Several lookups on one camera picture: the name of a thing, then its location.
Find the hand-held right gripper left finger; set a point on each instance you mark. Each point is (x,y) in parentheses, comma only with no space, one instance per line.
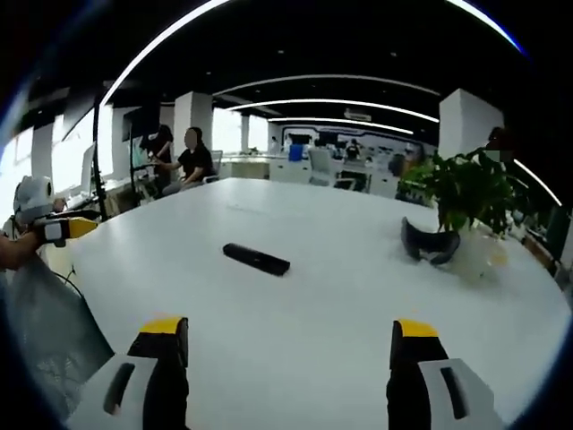
(147,385)

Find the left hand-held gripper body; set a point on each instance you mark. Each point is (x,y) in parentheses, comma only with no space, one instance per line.
(33,197)

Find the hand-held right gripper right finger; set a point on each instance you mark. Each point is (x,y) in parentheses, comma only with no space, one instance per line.
(421,385)

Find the black remote control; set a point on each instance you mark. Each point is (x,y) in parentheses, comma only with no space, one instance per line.
(255,259)

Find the person's left hand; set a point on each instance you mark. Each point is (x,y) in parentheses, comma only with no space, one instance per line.
(18,251)

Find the black stand pole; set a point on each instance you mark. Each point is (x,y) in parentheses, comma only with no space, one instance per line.
(99,179)

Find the grey mesh bag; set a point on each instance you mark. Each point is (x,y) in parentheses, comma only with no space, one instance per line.
(49,322)

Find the black headset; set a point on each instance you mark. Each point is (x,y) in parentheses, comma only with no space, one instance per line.
(412,242)

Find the grey office chair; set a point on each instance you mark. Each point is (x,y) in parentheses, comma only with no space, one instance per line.
(216,161)

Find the white office desk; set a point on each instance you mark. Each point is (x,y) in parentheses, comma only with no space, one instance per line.
(250,169)

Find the green potted plant white pot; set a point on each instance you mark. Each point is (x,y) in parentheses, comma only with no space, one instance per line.
(465,192)

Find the blue bin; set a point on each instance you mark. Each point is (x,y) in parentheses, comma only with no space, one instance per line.
(296,153)

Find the white office chair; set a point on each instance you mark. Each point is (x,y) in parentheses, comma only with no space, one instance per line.
(322,165)

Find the ceiling air conditioner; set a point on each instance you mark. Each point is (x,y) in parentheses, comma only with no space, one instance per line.
(359,114)

